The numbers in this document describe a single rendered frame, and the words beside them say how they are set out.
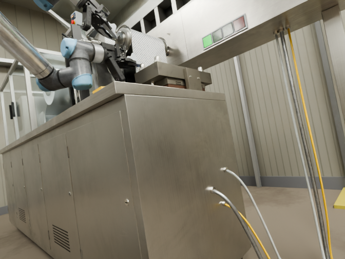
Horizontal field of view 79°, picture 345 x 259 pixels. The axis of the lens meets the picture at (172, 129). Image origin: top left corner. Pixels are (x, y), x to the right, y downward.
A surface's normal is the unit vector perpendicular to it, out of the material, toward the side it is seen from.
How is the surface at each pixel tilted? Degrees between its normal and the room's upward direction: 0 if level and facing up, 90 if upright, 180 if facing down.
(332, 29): 90
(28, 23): 90
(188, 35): 90
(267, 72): 90
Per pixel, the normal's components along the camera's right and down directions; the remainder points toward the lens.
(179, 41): -0.69, 0.07
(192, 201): 0.71, -0.15
